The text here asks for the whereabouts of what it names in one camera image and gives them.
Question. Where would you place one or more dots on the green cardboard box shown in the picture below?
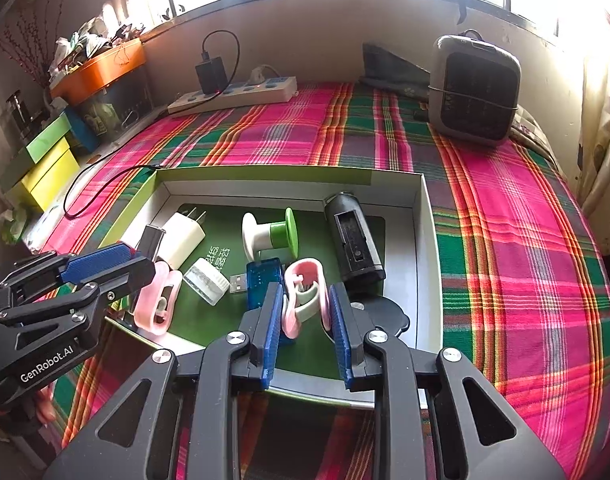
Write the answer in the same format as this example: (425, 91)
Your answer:
(215, 320)

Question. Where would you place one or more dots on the red flower branches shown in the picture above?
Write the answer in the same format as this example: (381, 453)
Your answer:
(30, 55)

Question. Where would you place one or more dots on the green white wipes packet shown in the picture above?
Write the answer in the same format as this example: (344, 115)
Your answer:
(15, 222)

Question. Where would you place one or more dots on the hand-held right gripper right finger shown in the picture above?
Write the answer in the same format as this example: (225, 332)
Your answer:
(339, 335)

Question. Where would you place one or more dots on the black cylindrical device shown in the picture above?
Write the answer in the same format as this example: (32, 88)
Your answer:
(355, 240)

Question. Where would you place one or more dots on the white plug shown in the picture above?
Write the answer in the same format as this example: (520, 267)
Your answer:
(262, 76)

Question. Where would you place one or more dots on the white power strip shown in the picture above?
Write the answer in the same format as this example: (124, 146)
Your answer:
(265, 91)

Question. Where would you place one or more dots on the dark folded cloth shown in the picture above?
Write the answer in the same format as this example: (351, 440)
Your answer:
(390, 70)

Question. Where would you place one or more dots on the blue box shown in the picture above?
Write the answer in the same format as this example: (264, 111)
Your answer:
(82, 132)

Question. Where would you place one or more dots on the person's left hand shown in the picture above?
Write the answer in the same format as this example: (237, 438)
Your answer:
(45, 405)

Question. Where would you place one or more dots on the grey portable heater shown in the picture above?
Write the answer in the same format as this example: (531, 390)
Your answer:
(475, 90)

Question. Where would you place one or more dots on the white round cap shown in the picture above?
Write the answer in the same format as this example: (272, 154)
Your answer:
(205, 280)

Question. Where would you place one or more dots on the white flat box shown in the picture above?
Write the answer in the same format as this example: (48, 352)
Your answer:
(42, 227)

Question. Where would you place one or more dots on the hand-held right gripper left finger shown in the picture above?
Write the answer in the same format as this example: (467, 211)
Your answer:
(271, 330)

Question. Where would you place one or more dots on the black and white remote fob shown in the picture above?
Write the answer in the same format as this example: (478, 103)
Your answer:
(385, 315)

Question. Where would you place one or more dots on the blue translucent USB device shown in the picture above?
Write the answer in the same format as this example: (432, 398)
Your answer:
(265, 275)

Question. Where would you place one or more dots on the white USB charger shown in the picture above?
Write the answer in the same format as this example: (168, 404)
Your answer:
(182, 237)

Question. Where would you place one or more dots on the cream heart print curtain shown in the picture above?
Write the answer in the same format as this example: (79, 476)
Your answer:
(605, 135)

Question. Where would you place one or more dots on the clear plastic container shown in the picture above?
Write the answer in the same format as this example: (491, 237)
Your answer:
(120, 105)

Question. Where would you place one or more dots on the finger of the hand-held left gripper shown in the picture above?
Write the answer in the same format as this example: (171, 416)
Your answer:
(132, 275)
(100, 262)

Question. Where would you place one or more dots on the black power adapter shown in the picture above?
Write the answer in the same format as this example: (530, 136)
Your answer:
(210, 76)

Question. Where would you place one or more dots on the green and white spool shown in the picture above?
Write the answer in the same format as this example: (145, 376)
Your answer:
(275, 235)

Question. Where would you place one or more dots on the small black clip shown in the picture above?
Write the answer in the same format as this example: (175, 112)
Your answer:
(150, 240)

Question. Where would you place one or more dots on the patterned pillow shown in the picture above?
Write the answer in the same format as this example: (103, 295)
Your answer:
(535, 135)

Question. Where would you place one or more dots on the clear glass jar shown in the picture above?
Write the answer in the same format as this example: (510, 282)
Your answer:
(16, 112)

